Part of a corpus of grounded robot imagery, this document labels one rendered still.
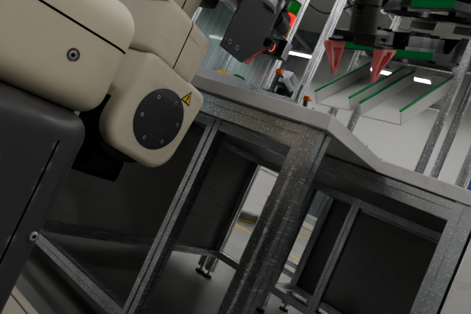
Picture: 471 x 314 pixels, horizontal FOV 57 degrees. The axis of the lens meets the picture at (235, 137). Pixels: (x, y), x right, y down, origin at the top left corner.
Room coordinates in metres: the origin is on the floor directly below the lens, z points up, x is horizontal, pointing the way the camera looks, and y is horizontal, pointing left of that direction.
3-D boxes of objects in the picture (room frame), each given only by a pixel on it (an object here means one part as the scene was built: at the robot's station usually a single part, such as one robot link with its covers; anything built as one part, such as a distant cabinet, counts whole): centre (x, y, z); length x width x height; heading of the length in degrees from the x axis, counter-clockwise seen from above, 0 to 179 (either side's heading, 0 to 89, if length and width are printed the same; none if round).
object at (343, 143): (1.31, 0.00, 0.84); 0.90 x 0.70 x 0.03; 52
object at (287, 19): (1.40, 0.04, 1.23); 0.11 x 0.09 x 0.12; 144
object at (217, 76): (1.41, 0.12, 0.93); 0.21 x 0.07 x 0.06; 52
